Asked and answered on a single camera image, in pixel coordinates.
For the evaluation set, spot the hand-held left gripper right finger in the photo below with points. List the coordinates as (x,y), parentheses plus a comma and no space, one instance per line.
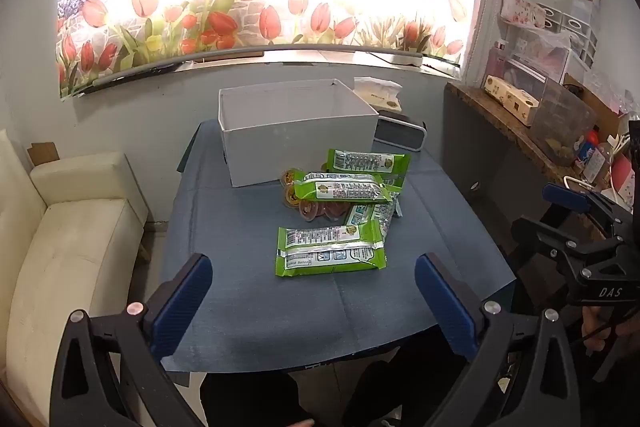
(445,307)

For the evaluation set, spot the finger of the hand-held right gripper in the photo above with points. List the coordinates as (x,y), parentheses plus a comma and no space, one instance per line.
(550,244)
(562,195)

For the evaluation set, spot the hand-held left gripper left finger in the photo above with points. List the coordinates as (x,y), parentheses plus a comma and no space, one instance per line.
(182,302)

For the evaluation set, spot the green snack packet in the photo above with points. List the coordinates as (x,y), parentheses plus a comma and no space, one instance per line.
(330,249)
(372,217)
(370,162)
(340,189)

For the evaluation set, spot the white box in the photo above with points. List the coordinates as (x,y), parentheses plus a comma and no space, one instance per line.
(295,147)

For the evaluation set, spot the person's right hand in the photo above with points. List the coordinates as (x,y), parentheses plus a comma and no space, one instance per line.
(599,329)

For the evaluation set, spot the bottle with red cap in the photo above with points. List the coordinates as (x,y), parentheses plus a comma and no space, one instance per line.
(592,157)

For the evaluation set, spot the pink packet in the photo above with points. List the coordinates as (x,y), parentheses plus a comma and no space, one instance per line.
(622,177)

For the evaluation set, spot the blue table cloth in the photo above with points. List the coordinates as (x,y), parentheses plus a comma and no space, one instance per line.
(240,267)

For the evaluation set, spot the clear grey plastic container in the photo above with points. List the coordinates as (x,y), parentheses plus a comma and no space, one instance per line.
(562,127)

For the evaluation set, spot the cluttered side shelf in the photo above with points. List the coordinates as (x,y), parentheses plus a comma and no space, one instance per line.
(500,122)

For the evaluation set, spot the cream patterned box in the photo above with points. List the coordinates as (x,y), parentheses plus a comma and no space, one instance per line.
(510,97)

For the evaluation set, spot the white leather sofa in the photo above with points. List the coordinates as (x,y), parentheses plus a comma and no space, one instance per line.
(65,247)

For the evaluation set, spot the clear plastic storage box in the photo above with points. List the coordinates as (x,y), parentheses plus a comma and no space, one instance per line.
(537,57)

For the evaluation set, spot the pink bottle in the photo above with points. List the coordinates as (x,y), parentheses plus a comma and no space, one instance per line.
(497,62)

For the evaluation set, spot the white drawer organizer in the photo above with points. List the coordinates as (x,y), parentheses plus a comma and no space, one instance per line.
(575,27)

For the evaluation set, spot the pink floral pouch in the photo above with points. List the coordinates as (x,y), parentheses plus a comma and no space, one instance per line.
(522,9)

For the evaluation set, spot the white long block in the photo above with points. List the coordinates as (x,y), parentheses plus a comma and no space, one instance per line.
(404,58)

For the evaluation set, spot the cream tissue pack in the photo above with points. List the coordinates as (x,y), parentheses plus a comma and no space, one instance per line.
(377,94)

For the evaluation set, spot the tulip print window film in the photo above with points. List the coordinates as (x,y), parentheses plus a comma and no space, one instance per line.
(200,17)

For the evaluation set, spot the black clock with white frame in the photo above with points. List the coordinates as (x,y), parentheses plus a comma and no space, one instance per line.
(400,132)

